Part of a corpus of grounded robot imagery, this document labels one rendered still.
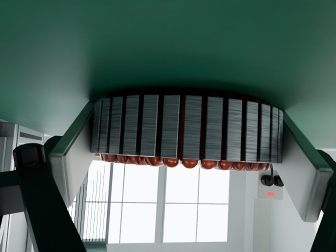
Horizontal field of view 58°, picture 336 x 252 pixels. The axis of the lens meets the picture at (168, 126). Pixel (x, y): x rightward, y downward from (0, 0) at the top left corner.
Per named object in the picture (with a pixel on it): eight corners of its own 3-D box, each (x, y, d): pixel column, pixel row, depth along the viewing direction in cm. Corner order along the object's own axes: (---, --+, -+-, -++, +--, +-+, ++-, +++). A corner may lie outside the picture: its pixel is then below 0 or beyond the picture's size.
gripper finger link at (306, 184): (318, 169, 13) (335, 170, 13) (273, 109, 19) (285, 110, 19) (302, 223, 14) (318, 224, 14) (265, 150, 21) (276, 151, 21)
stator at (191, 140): (67, 78, 13) (60, 162, 13) (322, 91, 13) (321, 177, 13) (114, 112, 25) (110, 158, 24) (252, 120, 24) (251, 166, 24)
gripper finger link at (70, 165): (70, 210, 14) (54, 209, 14) (102, 141, 21) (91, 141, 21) (64, 155, 13) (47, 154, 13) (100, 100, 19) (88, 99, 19)
